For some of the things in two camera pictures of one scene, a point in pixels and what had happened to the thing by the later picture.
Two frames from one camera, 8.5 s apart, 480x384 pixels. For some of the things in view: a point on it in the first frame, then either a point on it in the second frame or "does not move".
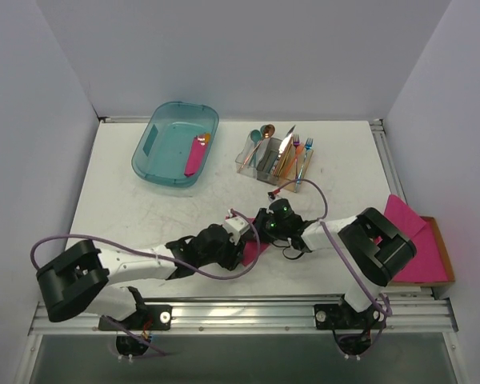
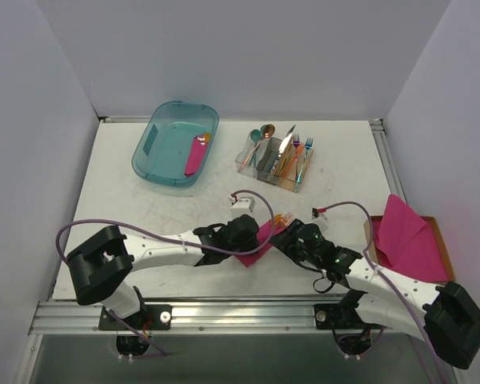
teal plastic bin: x=163 y=150 does not move
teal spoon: x=255 y=137 does not move
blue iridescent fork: x=308 y=143 does not move
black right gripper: x=259 y=223 to x=285 y=236
